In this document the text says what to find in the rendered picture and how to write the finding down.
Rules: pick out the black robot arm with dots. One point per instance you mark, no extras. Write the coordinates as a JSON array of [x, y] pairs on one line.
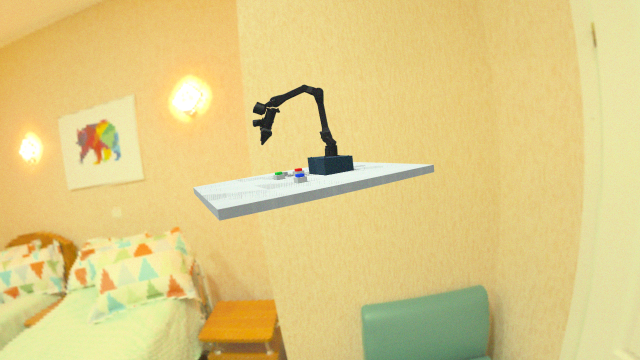
[[331, 149]]

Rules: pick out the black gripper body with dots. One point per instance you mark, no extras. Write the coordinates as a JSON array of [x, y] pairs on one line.
[[266, 129]]

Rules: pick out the blue button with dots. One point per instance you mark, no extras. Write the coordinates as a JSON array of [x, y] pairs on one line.
[[300, 178]]

